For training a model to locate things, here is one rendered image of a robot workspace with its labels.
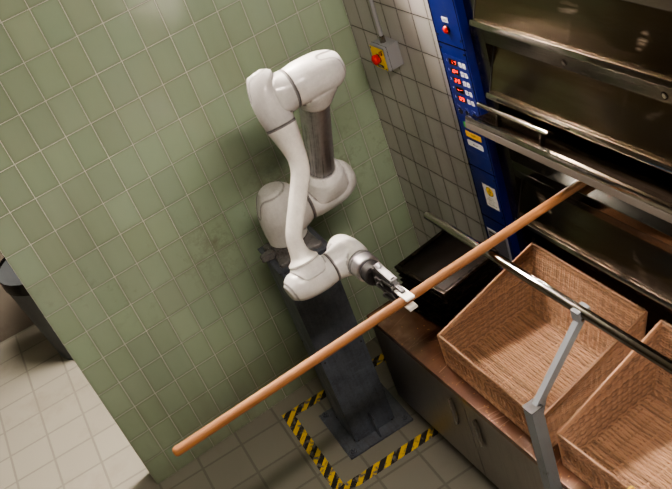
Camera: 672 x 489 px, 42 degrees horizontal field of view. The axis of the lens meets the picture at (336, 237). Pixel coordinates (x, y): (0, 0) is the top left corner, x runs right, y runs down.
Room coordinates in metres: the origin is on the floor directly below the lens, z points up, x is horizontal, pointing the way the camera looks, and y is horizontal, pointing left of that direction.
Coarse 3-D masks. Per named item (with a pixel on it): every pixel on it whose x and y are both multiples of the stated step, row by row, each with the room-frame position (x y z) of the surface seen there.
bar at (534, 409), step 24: (432, 216) 2.37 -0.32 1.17; (504, 264) 2.02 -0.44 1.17; (552, 288) 1.84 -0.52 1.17; (576, 312) 1.72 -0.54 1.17; (576, 336) 1.71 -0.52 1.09; (624, 336) 1.58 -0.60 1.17; (552, 384) 1.68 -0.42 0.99; (528, 408) 1.66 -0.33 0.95; (552, 456) 1.65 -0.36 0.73; (552, 480) 1.64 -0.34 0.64
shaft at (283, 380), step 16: (560, 192) 2.20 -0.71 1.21; (544, 208) 2.16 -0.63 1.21; (512, 224) 2.13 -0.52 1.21; (496, 240) 2.10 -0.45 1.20; (464, 256) 2.07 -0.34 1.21; (448, 272) 2.04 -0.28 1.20; (416, 288) 2.01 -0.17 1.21; (400, 304) 1.98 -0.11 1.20; (368, 320) 1.95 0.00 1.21; (352, 336) 1.92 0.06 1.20; (320, 352) 1.90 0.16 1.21; (304, 368) 1.87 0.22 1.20; (272, 384) 1.84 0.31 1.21; (256, 400) 1.82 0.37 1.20; (224, 416) 1.79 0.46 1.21; (208, 432) 1.77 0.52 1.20; (176, 448) 1.74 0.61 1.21
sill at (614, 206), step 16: (512, 160) 2.51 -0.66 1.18; (528, 160) 2.47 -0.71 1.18; (544, 176) 2.36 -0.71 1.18; (560, 176) 2.32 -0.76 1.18; (576, 192) 2.22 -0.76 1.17; (592, 192) 2.18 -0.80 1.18; (608, 208) 2.09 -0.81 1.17; (624, 208) 2.05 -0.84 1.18; (640, 224) 1.97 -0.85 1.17; (656, 224) 1.93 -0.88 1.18
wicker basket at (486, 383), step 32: (544, 256) 2.38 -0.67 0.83; (512, 288) 2.41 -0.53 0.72; (576, 288) 2.22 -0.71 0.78; (608, 288) 2.09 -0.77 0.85; (480, 320) 2.36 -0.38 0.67; (512, 320) 2.39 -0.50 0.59; (544, 320) 2.33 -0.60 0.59; (608, 320) 2.07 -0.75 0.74; (640, 320) 1.93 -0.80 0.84; (448, 352) 2.26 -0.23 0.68; (480, 352) 2.29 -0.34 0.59; (512, 352) 2.24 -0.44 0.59; (544, 352) 2.18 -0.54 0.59; (576, 352) 2.13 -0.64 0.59; (608, 352) 1.88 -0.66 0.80; (480, 384) 2.11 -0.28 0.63; (512, 384) 2.10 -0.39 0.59; (576, 384) 1.84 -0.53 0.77; (512, 416) 1.94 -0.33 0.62
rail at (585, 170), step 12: (468, 120) 2.44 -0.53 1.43; (480, 120) 2.40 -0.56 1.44; (492, 132) 2.33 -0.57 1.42; (504, 132) 2.28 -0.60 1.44; (528, 144) 2.18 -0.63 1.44; (552, 156) 2.08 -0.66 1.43; (564, 156) 2.05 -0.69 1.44; (576, 168) 1.99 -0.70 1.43; (588, 168) 1.96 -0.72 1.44; (600, 180) 1.90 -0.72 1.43; (612, 180) 1.87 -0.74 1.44; (624, 192) 1.82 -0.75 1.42; (636, 192) 1.78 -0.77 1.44; (660, 204) 1.71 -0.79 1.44
